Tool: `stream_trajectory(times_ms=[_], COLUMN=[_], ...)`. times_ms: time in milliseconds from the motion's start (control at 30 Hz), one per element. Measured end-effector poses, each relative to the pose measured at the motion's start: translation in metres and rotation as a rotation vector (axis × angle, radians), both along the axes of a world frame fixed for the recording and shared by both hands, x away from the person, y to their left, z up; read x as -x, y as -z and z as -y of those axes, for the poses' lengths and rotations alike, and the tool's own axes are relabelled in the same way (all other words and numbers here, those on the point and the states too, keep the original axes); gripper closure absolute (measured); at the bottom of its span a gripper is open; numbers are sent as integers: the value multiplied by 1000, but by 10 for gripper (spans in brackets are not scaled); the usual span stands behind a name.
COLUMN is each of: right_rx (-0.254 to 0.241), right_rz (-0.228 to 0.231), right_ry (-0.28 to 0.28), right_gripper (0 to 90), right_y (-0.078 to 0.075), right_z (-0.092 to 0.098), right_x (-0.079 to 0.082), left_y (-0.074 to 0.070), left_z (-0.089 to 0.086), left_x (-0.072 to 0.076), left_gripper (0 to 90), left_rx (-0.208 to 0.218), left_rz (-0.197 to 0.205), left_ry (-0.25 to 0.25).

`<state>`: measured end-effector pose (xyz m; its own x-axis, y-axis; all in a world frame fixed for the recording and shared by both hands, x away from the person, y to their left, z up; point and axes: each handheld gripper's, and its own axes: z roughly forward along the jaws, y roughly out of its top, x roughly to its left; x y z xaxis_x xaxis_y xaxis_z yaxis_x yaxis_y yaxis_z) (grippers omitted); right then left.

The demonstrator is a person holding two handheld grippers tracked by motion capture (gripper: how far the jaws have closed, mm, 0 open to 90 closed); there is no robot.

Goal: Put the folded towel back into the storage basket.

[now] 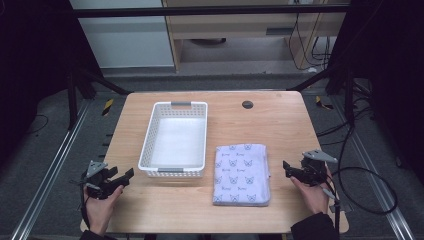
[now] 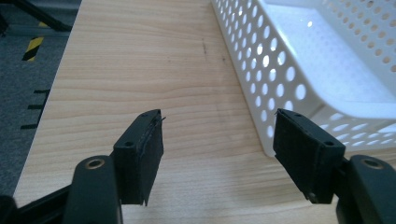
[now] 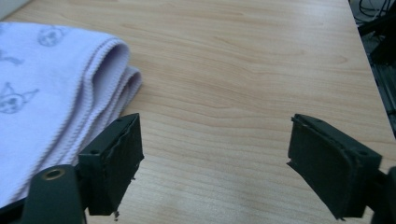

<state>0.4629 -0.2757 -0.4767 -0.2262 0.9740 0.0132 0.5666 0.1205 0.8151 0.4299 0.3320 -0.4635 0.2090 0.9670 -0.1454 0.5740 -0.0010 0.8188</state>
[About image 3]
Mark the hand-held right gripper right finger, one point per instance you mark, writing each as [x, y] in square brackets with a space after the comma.
[330, 165]

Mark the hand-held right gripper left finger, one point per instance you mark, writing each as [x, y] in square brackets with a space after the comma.
[109, 168]

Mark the lilac printed towel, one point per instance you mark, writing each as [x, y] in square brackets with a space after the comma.
[40, 102]

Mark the dark metal stand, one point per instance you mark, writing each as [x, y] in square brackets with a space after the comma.
[384, 62]

